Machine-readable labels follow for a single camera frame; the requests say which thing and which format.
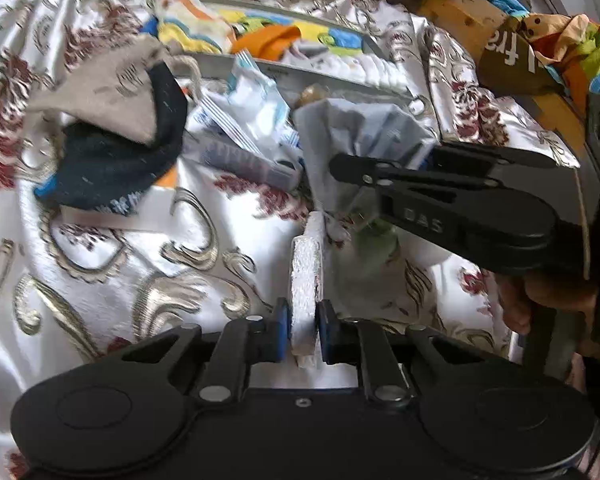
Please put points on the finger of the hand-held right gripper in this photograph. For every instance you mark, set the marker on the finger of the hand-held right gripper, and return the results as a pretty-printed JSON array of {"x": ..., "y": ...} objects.
[
  {"x": 495, "y": 157},
  {"x": 420, "y": 175}
]

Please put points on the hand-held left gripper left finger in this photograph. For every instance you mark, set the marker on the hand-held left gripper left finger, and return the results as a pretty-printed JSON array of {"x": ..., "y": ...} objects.
[{"x": 280, "y": 330}]

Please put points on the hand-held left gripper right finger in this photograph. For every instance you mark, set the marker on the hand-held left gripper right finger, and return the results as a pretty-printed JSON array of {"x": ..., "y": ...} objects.
[{"x": 327, "y": 332}]

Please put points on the grey cloth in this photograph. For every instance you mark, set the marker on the grey cloth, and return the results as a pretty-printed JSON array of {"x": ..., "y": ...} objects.
[{"x": 340, "y": 135}]

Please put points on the white gauze towel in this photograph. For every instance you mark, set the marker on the white gauze towel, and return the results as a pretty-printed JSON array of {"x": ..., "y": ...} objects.
[{"x": 365, "y": 70}]

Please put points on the clear plastic mask packet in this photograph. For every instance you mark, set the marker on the clear plastic mask packet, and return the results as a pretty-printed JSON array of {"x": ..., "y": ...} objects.
[{"x": 252, "y": 105}]

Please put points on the dark navy knitted sock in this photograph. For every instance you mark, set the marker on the dark navy knitted sock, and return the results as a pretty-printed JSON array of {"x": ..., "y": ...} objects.
[{"x": 110, "y": 170}]

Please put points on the grey box with cartoon drawing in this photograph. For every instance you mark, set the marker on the grey box with cartoon drawing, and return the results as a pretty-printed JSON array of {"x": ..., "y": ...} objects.
[{"x": 210, "y": 65}]

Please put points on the white orange blue striped sock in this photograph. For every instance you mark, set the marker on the white orange blue striped sock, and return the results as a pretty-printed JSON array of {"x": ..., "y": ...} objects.
[{"x": 190, "y": 12}]

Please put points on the beige sock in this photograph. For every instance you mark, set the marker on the beige sock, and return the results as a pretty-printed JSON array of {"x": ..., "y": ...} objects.
[{"x": 115, "y": 90}]

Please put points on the person's right hand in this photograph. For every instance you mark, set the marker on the person's right hand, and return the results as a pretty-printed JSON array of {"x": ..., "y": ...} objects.
[{"x": 545, "y": 294}]

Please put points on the green item in plastic bag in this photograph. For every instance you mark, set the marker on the green item in plastic bag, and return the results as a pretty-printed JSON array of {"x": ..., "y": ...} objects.
[{"x": 375, "y": 240}]

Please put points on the brown cloth with white print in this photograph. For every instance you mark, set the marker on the brown cloth with white print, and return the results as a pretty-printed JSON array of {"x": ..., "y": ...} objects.
[{"x": 515, "y": 65}]

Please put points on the pile of colourful clothes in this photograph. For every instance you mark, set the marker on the pile of colourful clothes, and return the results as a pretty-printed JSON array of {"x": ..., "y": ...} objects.
[{"x": 575, "y": 40}]

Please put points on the floral satin bedspread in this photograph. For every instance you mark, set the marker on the floral satin bedspread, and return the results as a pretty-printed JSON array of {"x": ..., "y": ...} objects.
[{"x": 130, "y": 285}]

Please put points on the blue cloth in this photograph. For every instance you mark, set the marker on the blue cloth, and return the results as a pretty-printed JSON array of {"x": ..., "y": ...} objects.
[{"x": 505, "y": 0}]

